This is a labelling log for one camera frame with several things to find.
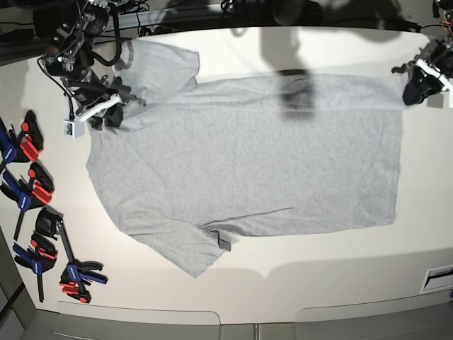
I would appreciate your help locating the aluminium frame rail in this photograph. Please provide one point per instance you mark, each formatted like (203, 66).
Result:
(143, 18)

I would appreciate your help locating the grey T-shirt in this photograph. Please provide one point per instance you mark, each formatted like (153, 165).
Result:
(270, 155)

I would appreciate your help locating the long bar clamp blue red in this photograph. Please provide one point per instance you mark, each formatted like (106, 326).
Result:
(77, 274)

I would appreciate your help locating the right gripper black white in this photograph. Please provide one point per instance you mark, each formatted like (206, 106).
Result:
(98, 101)

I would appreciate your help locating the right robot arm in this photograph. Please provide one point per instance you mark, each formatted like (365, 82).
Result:
(71, 51)

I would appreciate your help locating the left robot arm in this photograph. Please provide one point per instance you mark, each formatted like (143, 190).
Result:
(443, 11)

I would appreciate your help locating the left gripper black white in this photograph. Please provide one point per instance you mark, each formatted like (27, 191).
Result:
(429, 72)

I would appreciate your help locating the top bar clamp blue red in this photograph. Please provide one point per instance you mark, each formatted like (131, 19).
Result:
(23, 147)

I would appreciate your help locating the white label plate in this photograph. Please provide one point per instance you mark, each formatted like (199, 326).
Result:
(437, 279)

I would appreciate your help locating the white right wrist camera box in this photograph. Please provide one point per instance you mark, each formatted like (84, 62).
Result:
(73, 128)

